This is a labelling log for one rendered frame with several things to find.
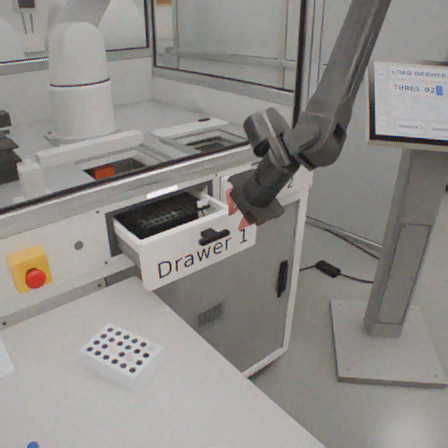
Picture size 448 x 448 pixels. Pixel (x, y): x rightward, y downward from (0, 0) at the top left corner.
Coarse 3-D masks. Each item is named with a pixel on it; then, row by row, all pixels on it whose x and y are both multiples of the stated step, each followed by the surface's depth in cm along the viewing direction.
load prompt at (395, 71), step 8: (392, 72) 125; (400, 72) 125; (408, 72) 125; (416, 72) 124; (424, 72) 124; (432, 72) 124; (440, 72) 123; (424, 80) 124; (432, 80) 123; (440, 80) 123
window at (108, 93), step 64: (0, 0) 58; (64, 0) 64; (128, 0) 71; (192, 0) 80; (256, 0) 89; (0, 64) 62; (64, 64) 69; (128, 64) 77; (192, 64) 86; (256, 64) 97; (0, 128) 66; (64, 128) 74; (128, 128) 82; (192, 128) 93; (0, 192) 70
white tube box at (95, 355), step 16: (96, 336) 71; (112, 336) 71; (128, 336) 72; (80, 352) 68; (96, 352) 68; (144, 352) 68; (160, 352) 69; (96, 368) 67; (112, 368) 65; (128, 368) 64; (144, 368) 65; (128, 384) 64; (144, 384) 66
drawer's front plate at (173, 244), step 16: (192, 224) 81; (208, 224) 83; (224, 224) 86; (144, 240) 75; (160, 240) 76; (176, 240) 79; (192, 240) 81; (224, 240) 87; (240, 240) 91; (144, 256) 75; (160, 256) 78; (176, 256) 80; (224, 256) 89; (144, 272) 77; (176, 272) 82
